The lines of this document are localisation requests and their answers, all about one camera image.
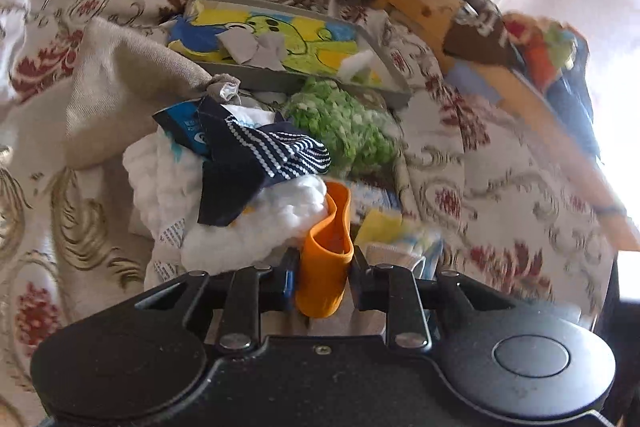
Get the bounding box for orange sock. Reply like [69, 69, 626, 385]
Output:
[295, 181, 356, 319]

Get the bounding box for grey cloth scrap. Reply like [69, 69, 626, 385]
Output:
[215, 29, 288, 72]

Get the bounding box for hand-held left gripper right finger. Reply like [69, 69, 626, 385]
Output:
[350, 251, 521, 351]

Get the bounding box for navy striped sock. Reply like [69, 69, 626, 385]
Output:
[197, 99, 333, 228]

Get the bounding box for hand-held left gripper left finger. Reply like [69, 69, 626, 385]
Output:
[132, 248, 301, 353]

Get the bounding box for grey tray with colourful drawing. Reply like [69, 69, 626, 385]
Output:
[167, 0, 413, 110]

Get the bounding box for light blue sheet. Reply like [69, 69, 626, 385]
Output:
[445, 59, 506, 102]

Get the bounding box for yellow cloth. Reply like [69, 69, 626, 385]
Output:
[352, 209, 403, 248]

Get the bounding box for floral bedspread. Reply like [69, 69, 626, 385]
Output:
[0, 0, 621, 427]

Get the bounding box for white fluffy cloth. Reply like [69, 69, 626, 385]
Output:
[122, 104, 333, 273]

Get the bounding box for beige cloth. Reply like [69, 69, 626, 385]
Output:
[65, 17, 241, 170]

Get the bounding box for blue cloth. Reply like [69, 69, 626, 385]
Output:
[545, 67, 601, 158]

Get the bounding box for blue plastic packet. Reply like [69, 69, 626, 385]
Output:
[152, 99, 221, 158]

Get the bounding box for green fluffy cloth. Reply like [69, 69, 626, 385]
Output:
[284, 77, 401, 175]

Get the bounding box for brown cloth with white print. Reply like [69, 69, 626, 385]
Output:
[442, 9, 513, 68]

